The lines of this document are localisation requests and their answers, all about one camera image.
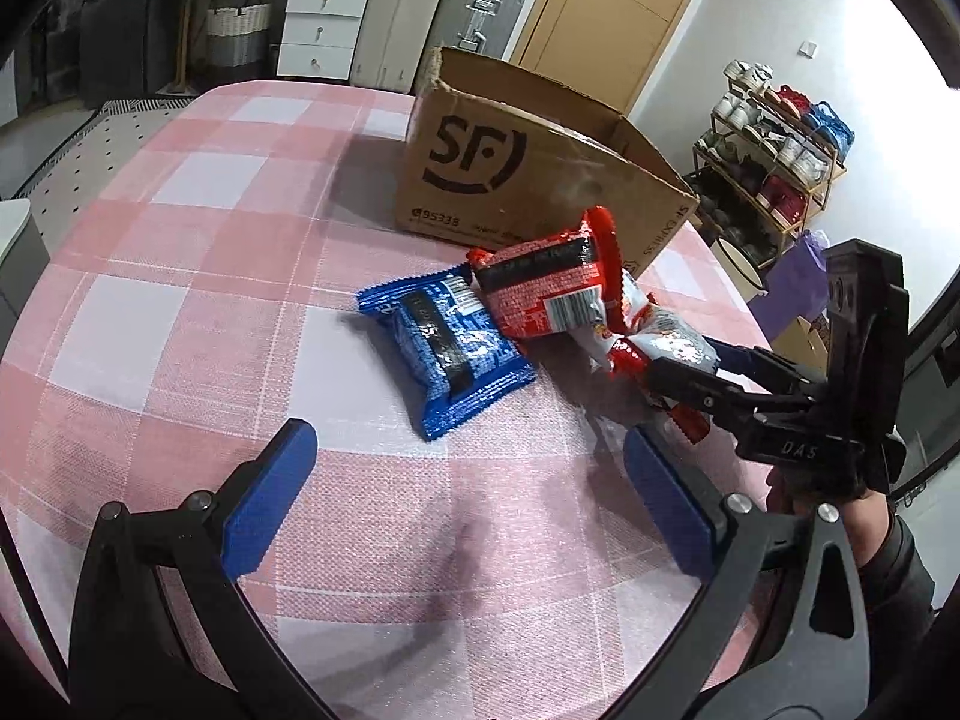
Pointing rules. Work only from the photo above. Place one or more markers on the wooden door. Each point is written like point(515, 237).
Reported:
point(605, 49)

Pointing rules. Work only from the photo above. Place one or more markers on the red black snack packet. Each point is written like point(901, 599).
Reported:
point(568, 280)

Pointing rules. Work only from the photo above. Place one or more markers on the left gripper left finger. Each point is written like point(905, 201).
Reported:
point(160, 626)

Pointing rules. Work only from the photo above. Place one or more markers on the SF cardboard box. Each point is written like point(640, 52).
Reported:
point(496, 155)

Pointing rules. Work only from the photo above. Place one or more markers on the white red snack packet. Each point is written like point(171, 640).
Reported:
point(658, 333)

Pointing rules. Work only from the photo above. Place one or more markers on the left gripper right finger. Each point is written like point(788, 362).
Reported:
point(778, 627)

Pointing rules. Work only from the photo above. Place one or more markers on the blue cookie packet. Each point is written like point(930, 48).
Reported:
point(450, 343)

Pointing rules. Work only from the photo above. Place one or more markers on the cream trash bin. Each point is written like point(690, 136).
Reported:
point(743, 274)

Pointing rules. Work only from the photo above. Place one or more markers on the bamboo shoe rack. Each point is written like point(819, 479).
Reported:
point(767, 163)

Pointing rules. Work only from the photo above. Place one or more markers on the purple paper bag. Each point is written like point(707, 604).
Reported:
point(796, 287)

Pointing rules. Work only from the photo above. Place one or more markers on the right human hand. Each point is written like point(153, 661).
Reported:
point(791, 492)

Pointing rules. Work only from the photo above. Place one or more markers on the woven laundry basket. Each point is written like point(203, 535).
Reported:
point(237, 36)

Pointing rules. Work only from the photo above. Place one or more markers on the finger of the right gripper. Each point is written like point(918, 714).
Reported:
point(727, 402)
point(772, 372)

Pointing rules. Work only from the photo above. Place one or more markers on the beige suitcase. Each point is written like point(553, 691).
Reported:
point(391, 41)

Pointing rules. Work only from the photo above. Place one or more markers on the silver suitcase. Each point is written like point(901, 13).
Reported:
point(481, 27)

